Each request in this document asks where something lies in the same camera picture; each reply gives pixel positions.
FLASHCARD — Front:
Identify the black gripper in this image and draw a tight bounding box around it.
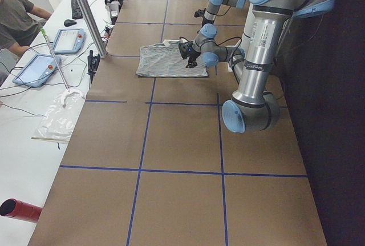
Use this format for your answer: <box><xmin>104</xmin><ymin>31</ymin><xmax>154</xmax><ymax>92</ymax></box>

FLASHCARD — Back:
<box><xmin>185</xmin><ymin>48</ymin><xmax>200</xmax><ymax>68</ymax></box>

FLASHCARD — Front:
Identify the blue white striped polo shirt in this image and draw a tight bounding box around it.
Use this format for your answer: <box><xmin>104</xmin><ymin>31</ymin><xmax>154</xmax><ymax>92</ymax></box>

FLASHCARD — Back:
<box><xmin>136</xmin><ymin>39</ymin><xmax>208</xmax><ymax>78</ymax></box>

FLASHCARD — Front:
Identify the black tool on table edge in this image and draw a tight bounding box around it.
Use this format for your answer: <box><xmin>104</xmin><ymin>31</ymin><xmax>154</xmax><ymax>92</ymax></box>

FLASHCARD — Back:
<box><xmin>87</xmin><ymin>50</ymin><xmax>100</xmax><ymax>87</ymax></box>

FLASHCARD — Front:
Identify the far blue teach pendant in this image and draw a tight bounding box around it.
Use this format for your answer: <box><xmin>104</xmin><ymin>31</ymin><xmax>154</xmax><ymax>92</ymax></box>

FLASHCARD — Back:
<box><xmin>52</xmin><ymin>29</ymin><xmax>86</xmax><ymax>55</ymax></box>

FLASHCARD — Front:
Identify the blue teach pendant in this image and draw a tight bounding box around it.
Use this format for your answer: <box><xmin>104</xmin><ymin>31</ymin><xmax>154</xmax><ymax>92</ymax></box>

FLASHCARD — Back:
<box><xmin>52</xmin><ymin>29</ymin><xmax>86</xmax><ymax>55</ymax></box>
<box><xmin>12</xmin><ymin>54</ymin><xmax>57</xmax><ymax>87</ymax></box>

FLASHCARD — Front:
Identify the black keyboard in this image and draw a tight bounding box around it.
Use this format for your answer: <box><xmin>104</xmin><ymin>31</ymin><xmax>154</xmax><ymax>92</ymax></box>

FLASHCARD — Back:
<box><xmin>71</xmin><ymin>0</ymin><xmax>83</xmax><ymax>19</ymax></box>

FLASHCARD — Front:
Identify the reacher grabber stick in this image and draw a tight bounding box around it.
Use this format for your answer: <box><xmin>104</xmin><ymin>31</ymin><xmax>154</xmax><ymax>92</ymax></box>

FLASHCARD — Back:
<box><xmin>40</xmin><ymin>29</ymin><xmax>84</xmax><ymax>108</ymax></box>

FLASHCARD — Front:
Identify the black computer mouse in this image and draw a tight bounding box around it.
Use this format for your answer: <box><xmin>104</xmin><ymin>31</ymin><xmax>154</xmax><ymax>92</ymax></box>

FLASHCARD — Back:
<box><xmin>63</xmin><ymin>19</ymin><xmax>77</xmax><ymax>27</ymax></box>

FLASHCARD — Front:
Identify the clear plastic bag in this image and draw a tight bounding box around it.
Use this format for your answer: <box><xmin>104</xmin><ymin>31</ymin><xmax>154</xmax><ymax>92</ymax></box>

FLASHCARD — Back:
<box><xmin>32</xmin><ymin>95</ymin><xmax>84</xmax><ymax>143</ymax></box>

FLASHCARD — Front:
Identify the near blue teach pendant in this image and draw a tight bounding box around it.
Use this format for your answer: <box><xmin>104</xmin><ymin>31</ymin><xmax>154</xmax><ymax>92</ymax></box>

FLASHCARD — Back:
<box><xmin>12</xmin><ymin>54</ymin><xmax>57</xmax><ymax>87</ymax></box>

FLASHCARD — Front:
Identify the person in green shirt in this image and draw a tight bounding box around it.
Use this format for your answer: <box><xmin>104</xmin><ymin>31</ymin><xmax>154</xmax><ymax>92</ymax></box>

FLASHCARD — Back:
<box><xmin>1</xmin><ymin>0</ymin><xmax>51</xmax><ymax>56</ymax></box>

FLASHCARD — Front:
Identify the red cylinder tube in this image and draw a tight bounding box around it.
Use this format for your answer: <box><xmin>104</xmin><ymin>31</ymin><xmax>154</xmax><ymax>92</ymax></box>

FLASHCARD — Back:
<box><xmin>1</xmin><ymin>199</ymin><xmax>42</xmax><ymax>223</ymax></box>

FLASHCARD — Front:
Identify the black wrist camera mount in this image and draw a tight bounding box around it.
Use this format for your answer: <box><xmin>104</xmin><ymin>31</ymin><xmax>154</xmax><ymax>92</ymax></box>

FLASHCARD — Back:
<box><xmin>179</xmin><ymin>37</ymin><xmax>192</xmax><ymax>59</ymax></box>
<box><xmin>194</xmin><ymin>9</ymin><xmax>205</xmax><ymax>18</ymax></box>

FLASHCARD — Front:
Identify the white pillar mount base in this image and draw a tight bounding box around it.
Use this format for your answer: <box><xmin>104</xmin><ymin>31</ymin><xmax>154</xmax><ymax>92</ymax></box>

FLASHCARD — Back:
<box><xmin>226</xmin><ymin>46</ymin><xmax>245</xmax><ymax>72</ymax></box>

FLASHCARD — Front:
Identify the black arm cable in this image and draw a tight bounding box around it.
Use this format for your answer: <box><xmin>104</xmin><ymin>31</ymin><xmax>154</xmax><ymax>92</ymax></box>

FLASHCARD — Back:
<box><xmin>179</xmin><ymin>36</ymin><xmax>243</xmax><ymax>58</ymax></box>

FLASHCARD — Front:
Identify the aluminium frame post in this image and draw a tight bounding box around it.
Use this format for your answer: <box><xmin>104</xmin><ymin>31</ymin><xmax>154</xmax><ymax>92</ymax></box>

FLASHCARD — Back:
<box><xmin>77</xmin><ymin>0</ymin><xmax>107</xmax><ymax>59</ymax></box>

